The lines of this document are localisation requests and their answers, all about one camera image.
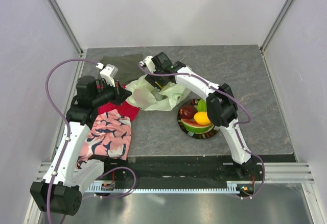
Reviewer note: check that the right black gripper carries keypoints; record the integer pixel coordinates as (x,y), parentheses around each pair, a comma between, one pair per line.
(152,79)

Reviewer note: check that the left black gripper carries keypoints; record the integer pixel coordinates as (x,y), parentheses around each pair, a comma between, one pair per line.
(123,94)

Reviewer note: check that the green avocado print plastic bag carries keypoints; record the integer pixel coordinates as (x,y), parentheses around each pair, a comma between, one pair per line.
(148,98)

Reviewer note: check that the dark red fake apple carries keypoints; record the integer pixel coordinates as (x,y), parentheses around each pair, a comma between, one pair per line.
(187,112)

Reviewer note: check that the green fake starfruit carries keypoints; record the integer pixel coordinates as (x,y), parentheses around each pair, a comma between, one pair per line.
(202,107)

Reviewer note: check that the yellow fake fruit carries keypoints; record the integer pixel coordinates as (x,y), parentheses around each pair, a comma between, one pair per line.
(202,118)

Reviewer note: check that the fake watermelon slice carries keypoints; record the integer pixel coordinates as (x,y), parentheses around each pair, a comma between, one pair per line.
(192,126)

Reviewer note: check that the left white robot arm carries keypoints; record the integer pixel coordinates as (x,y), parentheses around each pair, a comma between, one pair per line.
(61,188)

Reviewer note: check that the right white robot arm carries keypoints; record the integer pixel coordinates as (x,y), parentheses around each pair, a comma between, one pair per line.
(222,107)

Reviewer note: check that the red cloth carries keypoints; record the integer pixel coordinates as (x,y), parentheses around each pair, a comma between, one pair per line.
(125,109)

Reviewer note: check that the olive green cloth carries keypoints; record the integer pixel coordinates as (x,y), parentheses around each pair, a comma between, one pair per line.
(128,69)

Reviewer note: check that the pink shark print cloth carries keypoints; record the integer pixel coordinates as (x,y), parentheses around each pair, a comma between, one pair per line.
(110,136)

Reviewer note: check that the brown rimmed ceramic plate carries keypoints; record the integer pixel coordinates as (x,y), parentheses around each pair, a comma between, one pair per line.
(206,135)

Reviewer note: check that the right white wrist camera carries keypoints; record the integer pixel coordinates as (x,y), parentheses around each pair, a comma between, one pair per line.
(147,64)

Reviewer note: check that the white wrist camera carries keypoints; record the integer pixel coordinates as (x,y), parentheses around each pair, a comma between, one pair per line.
(147,64)
(107,73)

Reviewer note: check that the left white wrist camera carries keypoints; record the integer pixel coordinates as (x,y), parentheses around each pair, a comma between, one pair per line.
(107,73)

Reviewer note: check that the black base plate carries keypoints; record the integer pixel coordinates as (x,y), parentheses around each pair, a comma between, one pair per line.
(221,168)

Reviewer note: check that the left aluminium frame post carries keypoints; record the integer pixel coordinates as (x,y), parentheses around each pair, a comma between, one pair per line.
(64,23)

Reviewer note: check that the aluminium frame post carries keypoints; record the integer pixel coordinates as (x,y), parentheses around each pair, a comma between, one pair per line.
(64,23)
(276,24)

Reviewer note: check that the grey slotted cable duct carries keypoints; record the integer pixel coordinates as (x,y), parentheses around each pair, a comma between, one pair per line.
(231,188)

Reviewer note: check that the right aluminium frame post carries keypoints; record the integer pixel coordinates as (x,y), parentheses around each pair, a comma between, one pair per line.
(276,24)

